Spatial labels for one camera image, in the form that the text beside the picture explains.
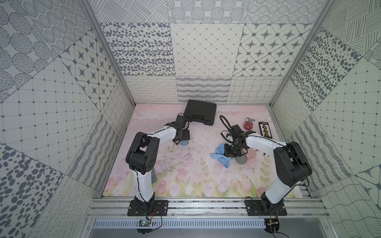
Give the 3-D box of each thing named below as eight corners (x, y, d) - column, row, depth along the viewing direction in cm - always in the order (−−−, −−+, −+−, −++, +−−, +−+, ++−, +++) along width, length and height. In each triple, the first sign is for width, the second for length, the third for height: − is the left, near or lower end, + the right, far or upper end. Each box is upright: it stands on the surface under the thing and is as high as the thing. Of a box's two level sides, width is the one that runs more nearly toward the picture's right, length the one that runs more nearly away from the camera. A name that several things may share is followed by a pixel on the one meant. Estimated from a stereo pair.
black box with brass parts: (262, 138, 104) (263, 136, 102) (257, 123, 112) (258, 121, 110) (272, 138, 104) (273, 136, 102) (266, 123, 112) (267, 121, 110)
